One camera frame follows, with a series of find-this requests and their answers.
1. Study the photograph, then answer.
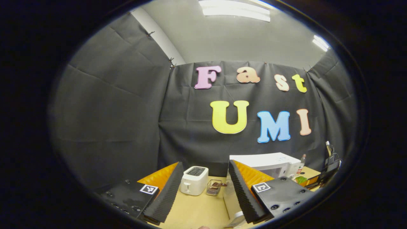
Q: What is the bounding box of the metal wire condiment holder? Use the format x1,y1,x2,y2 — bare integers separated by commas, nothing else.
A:
206,179,228,196

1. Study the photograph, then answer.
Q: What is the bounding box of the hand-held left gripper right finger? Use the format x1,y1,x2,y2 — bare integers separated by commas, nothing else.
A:
228,160,315,224

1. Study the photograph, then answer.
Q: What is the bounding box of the black backdrop cloth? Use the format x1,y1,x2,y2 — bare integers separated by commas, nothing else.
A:
49,13,358,191

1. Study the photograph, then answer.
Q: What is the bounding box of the white microwave oven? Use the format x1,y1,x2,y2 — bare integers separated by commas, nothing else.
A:
223,153,302,228

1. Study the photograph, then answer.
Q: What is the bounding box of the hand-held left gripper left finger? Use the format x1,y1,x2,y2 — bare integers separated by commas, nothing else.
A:
95,162,184,224

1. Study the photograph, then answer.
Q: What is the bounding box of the white toaster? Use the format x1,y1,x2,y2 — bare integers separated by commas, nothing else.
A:
180,166,209,196

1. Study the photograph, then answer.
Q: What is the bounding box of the large ceiling light panel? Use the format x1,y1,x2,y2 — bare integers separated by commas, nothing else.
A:
199,0,271,22

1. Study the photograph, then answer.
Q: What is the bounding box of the small ceiling light panel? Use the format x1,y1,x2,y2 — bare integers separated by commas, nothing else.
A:
312,35,331,52

